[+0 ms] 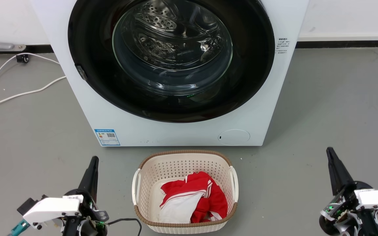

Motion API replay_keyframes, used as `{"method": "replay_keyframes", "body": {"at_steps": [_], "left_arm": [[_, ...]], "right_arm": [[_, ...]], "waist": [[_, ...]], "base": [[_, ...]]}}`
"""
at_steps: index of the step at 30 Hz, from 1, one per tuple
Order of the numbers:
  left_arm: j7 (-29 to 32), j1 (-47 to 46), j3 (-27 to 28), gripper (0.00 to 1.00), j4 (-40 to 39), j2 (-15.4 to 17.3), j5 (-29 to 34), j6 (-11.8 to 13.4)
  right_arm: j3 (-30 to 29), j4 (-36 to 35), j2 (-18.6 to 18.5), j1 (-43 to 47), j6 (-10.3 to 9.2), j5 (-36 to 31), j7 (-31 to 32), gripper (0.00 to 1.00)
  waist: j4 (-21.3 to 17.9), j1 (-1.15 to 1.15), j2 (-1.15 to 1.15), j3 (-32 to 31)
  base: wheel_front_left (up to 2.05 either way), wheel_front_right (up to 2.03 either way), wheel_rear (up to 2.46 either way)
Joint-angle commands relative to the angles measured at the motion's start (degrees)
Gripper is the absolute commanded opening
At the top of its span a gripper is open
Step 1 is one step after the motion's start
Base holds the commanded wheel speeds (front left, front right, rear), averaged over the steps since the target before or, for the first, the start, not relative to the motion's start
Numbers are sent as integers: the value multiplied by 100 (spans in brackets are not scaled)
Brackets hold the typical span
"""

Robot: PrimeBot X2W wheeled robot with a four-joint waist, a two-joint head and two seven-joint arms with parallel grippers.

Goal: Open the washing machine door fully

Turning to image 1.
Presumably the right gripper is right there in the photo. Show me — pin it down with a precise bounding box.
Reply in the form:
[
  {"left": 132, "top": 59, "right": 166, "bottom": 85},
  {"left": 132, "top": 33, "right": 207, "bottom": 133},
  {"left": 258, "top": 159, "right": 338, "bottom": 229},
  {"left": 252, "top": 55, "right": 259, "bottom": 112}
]
[{"left": 319, "top": 147, "right": 372, "bottom": 236}]

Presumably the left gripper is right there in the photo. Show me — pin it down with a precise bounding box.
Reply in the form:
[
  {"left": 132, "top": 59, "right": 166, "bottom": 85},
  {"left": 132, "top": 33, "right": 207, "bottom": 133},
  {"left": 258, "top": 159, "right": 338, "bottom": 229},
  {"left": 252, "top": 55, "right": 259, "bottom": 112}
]
[{"left": 65, "top": 156, "right": 109, "bottom": 236}]

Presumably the round black glass washer door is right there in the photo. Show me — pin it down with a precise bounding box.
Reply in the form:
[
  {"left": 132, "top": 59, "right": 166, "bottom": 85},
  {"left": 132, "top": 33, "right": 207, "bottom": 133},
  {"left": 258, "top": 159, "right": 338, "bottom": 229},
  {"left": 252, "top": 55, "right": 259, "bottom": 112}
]
[{"left": 68, "top": 0, "right": 276, "bottom": 123}]

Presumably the white front-load washing machine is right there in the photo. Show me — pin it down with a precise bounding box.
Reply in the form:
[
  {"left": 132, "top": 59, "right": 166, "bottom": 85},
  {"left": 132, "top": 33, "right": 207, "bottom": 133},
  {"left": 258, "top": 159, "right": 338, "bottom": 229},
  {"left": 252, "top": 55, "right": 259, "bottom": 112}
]
[{"left": 30, "top": 0, "right": 310, "bottom": 147}]

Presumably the blue energy label sticker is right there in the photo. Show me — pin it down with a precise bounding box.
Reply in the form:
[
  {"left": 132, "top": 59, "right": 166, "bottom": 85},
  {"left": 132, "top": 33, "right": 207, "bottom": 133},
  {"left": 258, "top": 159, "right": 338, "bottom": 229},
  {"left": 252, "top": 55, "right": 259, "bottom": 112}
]
[{"left": 94, "top": 129, "right": 121, "bottom": 146}]

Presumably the teal connector piece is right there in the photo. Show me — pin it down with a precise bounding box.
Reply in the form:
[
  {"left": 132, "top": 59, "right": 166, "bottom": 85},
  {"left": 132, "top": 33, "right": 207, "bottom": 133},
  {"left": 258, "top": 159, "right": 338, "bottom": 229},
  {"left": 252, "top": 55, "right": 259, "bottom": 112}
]
[{"left": 8, "top": 220, "right": 31, "bottom": 236}]

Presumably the cream perforated laundry basket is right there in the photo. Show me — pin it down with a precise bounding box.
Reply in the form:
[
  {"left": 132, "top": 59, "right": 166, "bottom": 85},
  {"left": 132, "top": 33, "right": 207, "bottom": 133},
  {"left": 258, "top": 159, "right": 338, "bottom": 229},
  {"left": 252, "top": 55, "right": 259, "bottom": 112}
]
[{"left": 132, "top": 150, "right": 239, "bottom": 234}]

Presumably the round white filter cover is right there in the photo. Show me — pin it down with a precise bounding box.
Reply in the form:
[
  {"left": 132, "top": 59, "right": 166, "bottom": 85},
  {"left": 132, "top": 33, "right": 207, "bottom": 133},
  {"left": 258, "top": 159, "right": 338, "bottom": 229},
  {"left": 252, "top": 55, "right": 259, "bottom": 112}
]
[{"left": 218, "top": 129, "right": 251, "bottom": 146}]

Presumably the red and white garment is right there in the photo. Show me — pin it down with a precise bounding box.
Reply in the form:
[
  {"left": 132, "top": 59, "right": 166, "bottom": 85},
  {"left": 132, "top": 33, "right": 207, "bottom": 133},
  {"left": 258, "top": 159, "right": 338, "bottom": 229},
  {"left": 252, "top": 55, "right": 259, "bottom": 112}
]
[{"left": 158, "top": 171, "right": 228, "bottom": 224}]

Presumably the stainless steel washer drum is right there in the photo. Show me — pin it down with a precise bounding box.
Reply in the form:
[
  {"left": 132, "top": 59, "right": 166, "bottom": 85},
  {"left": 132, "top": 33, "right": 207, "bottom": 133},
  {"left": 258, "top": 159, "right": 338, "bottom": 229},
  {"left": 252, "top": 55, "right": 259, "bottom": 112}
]
[{"left": 113, "top": 0, "right": 234, "bottom": 96}]

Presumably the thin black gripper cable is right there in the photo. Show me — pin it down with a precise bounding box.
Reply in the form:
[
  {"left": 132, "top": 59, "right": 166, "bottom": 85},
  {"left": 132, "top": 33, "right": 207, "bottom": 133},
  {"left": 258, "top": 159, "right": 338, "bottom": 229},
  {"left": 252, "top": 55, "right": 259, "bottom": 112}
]
[{"left": 105, "top": 218, "right": 142, "bottom": 236}]

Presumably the thick white power cable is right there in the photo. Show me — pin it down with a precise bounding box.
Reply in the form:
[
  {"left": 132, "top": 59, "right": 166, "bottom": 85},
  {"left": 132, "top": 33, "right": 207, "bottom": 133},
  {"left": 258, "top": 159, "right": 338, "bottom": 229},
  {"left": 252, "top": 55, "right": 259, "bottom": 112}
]
[{"left": 0, "top": 76, "right": 67, "bottom": 110}]

